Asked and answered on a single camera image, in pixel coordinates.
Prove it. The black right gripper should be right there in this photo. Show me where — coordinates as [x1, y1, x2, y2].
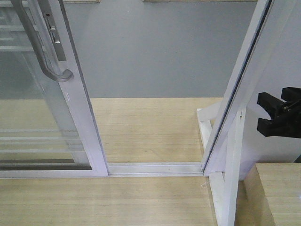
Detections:
[257, 87, 301, 138]

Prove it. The grey metal door handle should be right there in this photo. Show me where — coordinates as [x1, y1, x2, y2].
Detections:
[11, 0, 73, 82]

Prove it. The white framed sliding glass door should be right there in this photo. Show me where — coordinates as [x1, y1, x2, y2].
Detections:
[0, 0, 108, 178]

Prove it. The aluminium floor door track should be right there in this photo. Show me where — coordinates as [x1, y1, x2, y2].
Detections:
[108, 162, 203, 177]

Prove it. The door lock plate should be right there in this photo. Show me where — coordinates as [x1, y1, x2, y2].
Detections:
[44, 12, 66, 61]

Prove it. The light wooden box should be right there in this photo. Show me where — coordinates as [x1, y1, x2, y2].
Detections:
[244, 163, 301, 226]

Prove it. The light wooden floor platform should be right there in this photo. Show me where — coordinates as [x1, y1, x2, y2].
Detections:
[0, 96, 223, 226]

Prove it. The white door jamb frame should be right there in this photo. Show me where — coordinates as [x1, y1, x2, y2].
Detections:
[201, 0, 301, 178]

